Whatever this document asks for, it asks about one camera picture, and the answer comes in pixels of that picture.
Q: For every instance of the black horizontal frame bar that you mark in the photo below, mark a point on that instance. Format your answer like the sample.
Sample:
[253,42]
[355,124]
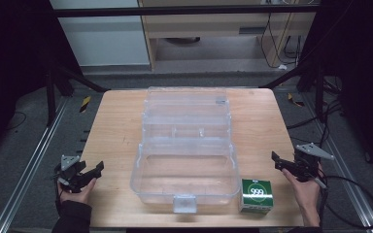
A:
[175,11]

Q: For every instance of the person's right hand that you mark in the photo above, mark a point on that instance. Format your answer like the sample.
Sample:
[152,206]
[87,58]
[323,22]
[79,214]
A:
[306,192]

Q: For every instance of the black upright stand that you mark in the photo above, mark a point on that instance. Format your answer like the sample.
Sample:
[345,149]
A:
[319,93]
[50,97]

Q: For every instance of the clear plastic storage box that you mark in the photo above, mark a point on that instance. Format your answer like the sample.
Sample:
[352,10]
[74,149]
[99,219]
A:
[184,168]

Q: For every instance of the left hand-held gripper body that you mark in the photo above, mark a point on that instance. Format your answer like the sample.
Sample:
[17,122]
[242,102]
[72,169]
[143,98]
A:
[70,176]

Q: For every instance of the light wooden desk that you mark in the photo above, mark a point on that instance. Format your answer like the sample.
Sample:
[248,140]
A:
[207,27]

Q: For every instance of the aluminium floor rail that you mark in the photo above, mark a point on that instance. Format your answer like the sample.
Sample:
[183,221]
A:
[353,194]
[29,168]

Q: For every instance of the yellow and black tape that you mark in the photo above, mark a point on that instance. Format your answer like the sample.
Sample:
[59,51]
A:
[295,101]
[85,104]

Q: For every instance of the person's left hand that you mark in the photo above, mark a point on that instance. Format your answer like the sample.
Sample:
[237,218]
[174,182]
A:
[77,195]

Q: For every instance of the black diagonal frame strut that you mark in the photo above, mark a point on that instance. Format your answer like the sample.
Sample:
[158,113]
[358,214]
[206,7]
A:
[84,79]
[285,77]

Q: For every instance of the green and white carton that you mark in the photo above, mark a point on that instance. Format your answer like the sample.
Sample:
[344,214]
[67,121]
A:
[256,195]

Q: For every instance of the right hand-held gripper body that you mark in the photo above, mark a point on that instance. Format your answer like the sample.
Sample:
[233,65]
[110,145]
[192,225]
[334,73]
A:
[306,165]

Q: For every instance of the white cabinet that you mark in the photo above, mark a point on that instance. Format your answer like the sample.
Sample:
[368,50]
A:
[103,39]

